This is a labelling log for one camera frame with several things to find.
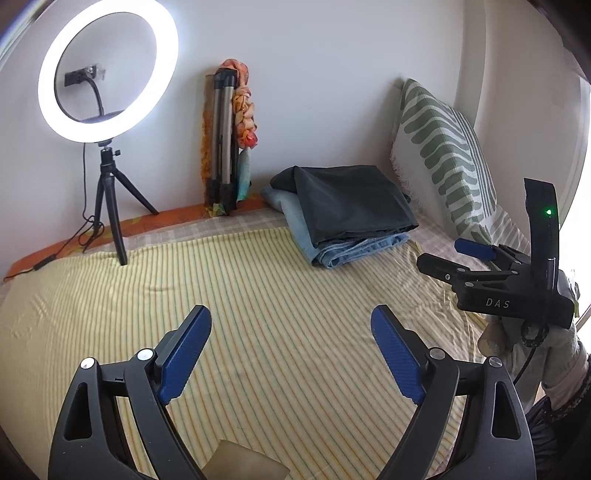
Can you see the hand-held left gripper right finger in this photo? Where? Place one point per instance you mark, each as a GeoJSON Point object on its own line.
{"type": "Point", "coordinates": [397, 360]}

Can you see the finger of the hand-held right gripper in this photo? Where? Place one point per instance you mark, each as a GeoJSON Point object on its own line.
{"type": "Point", "coordinates": [475, 248]}
{"type": "Point", "coordinates": [443, 270]}

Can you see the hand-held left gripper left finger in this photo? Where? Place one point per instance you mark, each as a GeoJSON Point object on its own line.
{"type": "Point", "coordinates": [184, 355]}

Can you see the dark grey pants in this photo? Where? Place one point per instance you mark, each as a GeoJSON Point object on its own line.
{"type": "Point", "coordinates": [351, 203]}

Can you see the person's right forearm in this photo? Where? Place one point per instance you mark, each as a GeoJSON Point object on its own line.
{"type": "Point", "coordinates": [572, 392]}

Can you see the person's right hand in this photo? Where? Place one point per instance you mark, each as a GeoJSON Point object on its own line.
{"type": "Point", "coordinates": [563, 350]}

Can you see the folded blue jeans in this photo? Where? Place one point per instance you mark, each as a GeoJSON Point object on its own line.
{"type": "Point", "coordinates": [351, 253]}

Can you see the yellow striped blanket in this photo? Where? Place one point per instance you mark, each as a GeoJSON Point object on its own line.
{"type": "Point", "coordinates": [277, 323]}

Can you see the green patterned pillow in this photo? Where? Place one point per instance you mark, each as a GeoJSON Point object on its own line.
{"type": "Point", "coordinates": [443, 152]}

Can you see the black mini tripod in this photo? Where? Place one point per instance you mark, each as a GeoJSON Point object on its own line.
{"type": "Point", "coordinates": [108, 194]}

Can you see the folded silver tripod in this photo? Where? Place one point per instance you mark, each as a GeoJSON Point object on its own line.
{"type": "Point", "coordinates": [221, 138]}

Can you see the orange patterned scarf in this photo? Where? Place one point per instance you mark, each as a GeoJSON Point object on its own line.
{"type": "Point", "coordinates": [244, 110]}

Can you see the black gooseneck phone holder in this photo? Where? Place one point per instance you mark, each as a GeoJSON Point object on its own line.
{"type": "Point", "coordinates": [83, 76]}

